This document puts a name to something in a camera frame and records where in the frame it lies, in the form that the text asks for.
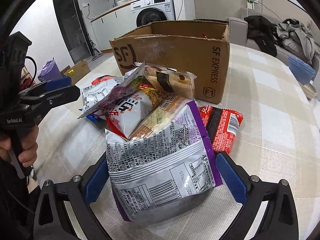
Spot person's left hand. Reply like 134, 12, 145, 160
0, 125, 39, 167

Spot SF Express cardboard box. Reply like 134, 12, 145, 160
110, 20, 230, 104

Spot white red noodle snack bag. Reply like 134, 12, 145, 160
106, 84, 170, 139

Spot orange biscuit packet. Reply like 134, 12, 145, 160
129, 93, 191, 140

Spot small cardboard box on floor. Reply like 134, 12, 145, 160
60, 59, 91, 85

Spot beige plate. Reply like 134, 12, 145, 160
299, 83, 318, 99

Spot blue cookie packet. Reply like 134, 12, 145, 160
79, 108, 101, 124

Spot white washing machine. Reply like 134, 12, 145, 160
130, 0, 176, 27

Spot red black noodle packet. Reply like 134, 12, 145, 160
199, 105, 244, 154

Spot black jacket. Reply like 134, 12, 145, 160
244, 15, 277, 57

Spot clear cracker packet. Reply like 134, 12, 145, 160
144, 64, 196, 100

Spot grey jacket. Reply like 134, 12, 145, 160
276, 18, 319, 65

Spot blue bowls stack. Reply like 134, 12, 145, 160
289, 56, 315, 85

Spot grey sofa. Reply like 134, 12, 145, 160
228, 8, 319, 65

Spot dark door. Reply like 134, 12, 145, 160
53, 0, 93, 63

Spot black cable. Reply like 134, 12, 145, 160
24, 55, 38, 86

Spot white kitchen cabinets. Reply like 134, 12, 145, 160
91, 5, 137, 50

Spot purple silver snack packet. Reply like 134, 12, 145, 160
78, 62, 145, 119

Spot purple white snack bag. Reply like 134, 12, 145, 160
105, 101, 222, 222

